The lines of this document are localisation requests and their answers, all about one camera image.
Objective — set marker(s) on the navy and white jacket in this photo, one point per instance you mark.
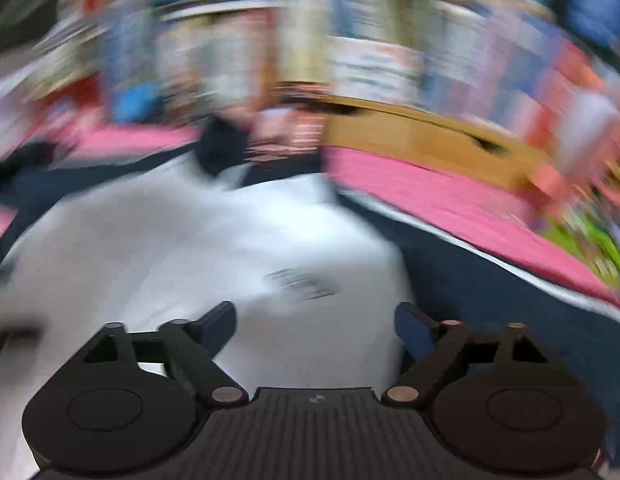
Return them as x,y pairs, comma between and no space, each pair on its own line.
190,240

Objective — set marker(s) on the pink rabbit-print blanket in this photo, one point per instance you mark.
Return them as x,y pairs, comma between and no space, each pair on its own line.
440,195

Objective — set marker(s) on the row of pink blue books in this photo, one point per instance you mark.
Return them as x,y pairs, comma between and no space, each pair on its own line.
490,50

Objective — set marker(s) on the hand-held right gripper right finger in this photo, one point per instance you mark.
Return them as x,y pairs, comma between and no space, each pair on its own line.
412,332

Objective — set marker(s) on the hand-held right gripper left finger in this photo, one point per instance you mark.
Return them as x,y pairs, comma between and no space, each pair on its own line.
220,325

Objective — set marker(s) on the pink toy house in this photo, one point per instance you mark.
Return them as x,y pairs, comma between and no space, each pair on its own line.
570,160

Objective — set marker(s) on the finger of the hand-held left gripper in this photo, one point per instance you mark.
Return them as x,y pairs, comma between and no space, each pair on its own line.
15,336

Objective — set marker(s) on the wooden drawer organizer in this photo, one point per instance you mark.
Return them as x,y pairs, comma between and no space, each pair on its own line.
415,135

